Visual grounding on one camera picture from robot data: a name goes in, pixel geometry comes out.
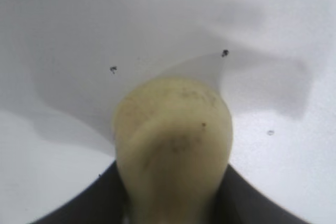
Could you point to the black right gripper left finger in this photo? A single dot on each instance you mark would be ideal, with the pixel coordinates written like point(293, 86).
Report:
point(97, 203)

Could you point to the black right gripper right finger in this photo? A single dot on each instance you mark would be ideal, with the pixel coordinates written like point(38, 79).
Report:
point(241, 203)

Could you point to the pale yellow egg yolk pastry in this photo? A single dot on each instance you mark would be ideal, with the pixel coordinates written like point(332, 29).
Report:
point(173, 140)

